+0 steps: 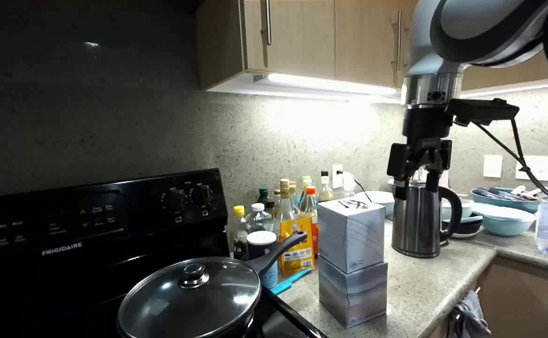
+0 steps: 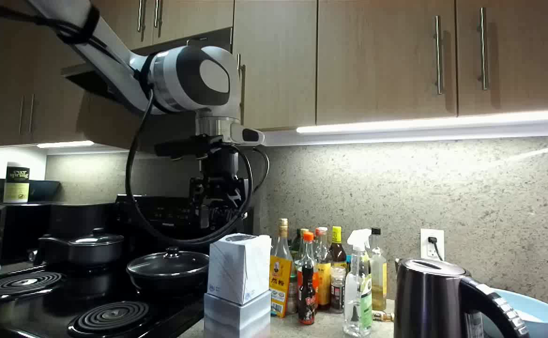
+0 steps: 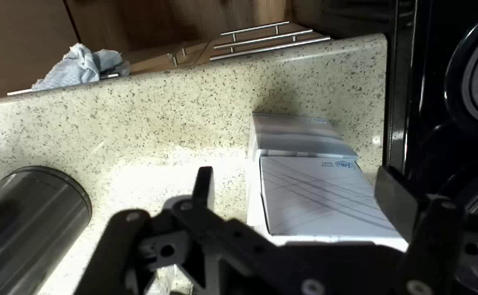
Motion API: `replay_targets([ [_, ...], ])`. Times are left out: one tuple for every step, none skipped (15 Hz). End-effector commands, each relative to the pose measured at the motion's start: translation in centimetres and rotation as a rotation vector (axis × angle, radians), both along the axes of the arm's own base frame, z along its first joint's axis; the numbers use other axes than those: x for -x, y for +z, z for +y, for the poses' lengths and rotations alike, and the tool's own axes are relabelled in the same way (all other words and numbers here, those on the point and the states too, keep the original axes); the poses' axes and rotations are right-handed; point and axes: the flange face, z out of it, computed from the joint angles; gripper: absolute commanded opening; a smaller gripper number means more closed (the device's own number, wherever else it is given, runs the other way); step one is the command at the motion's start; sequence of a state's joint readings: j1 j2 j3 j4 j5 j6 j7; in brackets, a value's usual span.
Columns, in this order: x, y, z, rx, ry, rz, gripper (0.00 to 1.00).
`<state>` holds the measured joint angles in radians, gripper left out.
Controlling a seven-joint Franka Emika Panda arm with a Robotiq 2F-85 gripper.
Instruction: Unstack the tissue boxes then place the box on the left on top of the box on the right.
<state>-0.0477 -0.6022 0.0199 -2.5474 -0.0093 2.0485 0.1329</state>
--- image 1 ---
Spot black frying pan with lid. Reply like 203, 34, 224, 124
117, 231, 307, 338

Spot hanging dish towel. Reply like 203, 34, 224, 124
449, 291, 492, 338

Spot black electric stove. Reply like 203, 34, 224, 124
0, 167, 327, 338

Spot yellow cap bottle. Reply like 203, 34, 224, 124
230, 205, 248, 259

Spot wooden wall cabinets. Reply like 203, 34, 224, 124
194, 0, 548, 101

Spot white wall outlet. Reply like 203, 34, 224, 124
517, 156, 548, 182

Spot light blue bowl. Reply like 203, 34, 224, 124
474, 203, 536, 237

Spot red cap sauce bottle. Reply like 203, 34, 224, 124
301, 184, 320, 253

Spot white tissue box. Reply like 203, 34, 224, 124
318, 199, 385, 272

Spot stainless steel electric kettle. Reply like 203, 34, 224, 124
393, 182, 462, 259

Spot blue grey tissue box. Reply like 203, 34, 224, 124
320, 259, 389, 329

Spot yellow label oil bottle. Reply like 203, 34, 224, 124
277, 176, 318, 280

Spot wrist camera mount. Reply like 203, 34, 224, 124
449, 98, 519, 126

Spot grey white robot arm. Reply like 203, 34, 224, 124
387, 0, 548, 201

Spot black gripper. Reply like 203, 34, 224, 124
387, 103, 453, 201

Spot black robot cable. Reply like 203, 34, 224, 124
474, 34, 548, 203

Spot white lid jar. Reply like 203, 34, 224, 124
247, 229, 282, 291

